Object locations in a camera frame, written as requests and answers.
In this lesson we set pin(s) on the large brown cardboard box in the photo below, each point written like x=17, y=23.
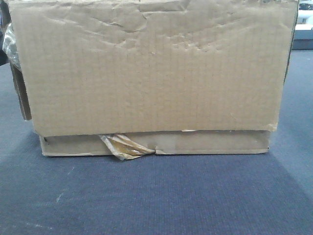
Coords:
x=131, y=78

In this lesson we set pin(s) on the white furniture in background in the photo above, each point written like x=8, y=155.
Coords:
x=303, y=35

